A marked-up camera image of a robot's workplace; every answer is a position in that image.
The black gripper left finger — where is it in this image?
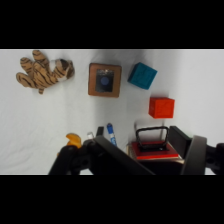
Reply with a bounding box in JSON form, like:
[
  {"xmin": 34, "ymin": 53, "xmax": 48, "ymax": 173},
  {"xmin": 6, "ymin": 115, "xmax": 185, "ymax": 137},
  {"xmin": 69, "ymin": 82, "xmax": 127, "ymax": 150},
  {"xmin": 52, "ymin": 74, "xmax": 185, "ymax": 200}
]
[{"xmin": 48, "ymin": 125, "xmax": 156, "ymax": 176}]

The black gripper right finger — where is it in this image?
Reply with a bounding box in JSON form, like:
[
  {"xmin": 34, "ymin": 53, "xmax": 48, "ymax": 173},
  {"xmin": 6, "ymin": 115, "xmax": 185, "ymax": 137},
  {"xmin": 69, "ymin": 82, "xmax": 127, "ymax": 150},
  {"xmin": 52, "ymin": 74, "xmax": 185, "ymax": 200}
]
[{"xmin": 169, "ymin": 125, "xmax": 224, "ymax": 176}]

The blue cube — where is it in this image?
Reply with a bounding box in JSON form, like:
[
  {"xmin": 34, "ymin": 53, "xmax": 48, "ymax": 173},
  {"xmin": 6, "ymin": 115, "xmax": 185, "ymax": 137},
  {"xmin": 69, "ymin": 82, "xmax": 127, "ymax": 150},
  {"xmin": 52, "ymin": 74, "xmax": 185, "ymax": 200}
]
[{"xmin": 127, "ymin": 61, "xmax": 159, "ymax": 91}]

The red cube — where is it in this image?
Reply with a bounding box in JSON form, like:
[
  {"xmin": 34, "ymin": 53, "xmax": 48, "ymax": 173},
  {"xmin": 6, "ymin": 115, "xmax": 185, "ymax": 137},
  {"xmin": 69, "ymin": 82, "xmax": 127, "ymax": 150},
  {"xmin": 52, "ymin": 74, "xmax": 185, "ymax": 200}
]
[{"xmin": 148, "ymin": 96, "xmax": 176, "ymax": 120}]

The wooden block with blue dot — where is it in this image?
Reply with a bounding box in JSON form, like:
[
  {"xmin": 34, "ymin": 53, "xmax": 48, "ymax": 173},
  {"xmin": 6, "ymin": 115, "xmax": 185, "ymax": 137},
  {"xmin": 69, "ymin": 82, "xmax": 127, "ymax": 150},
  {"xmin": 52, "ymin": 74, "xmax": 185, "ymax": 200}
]
[{"xmin": 87, "ymin": 62, "xmax": 123, "ymax": 99}]

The blue marker pen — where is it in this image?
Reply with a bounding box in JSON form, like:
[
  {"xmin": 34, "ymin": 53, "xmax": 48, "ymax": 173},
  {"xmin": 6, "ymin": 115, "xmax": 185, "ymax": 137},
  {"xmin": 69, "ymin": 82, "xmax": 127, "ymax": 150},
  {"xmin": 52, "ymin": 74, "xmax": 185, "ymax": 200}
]
[{"xmin": 106, "ymin": 122, "xmax": 118, "ymax": 147}]

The yellow toy croissant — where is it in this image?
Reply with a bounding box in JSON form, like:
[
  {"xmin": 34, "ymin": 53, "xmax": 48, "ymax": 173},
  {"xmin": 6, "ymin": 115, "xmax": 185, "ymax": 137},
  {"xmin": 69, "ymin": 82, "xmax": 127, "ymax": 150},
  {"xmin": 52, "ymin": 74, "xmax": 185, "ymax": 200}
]
[{"xmin": 65, "ymin": 132, "xmax": 83, "ymax": 150}]

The tiger plush toy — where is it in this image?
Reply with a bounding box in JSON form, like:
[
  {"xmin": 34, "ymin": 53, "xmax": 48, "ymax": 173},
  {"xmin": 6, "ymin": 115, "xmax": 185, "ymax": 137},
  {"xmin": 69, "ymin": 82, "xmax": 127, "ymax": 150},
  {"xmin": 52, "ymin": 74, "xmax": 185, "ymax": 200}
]
[{"xmin": 15, "ymin": 49, "xmax": 76, "ymax": 95}]

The black wire frame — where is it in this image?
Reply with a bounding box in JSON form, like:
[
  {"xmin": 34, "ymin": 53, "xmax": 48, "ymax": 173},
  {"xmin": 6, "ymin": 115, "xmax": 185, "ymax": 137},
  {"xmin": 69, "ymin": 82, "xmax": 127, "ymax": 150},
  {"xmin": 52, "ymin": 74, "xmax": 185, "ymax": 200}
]
[{"xmin": 135, "ymin": 125, "xmax": 170, "ymax": 152}]

